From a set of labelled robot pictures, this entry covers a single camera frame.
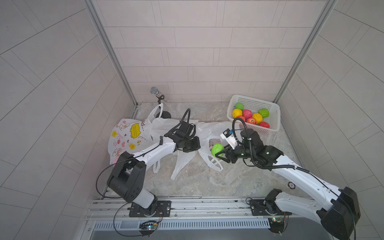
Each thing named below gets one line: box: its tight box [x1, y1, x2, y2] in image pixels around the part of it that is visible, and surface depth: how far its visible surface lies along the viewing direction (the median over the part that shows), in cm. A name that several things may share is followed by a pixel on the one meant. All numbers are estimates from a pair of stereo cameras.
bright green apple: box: [211, 143, 225, 157], surface depth 70 cm
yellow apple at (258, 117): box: [253, 113, 263, 124], surface depth 102 cm
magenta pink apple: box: [242, 109, 253, 120], surface depth 104 cm
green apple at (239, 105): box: [235, 102, 244, 111], surface depth 111 cm
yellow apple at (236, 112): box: [232, 108, 243, 119], surface depth 107 cm
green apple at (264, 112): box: [258, 108, 270, 118], surface depth 105 cm
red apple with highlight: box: [246, 117, 257, 125], surface depth 101 cm
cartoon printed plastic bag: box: [108, 102, 164, 165], surface depth 86 cm
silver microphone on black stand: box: [150, 86, 172, 119], surface depth 88 cm
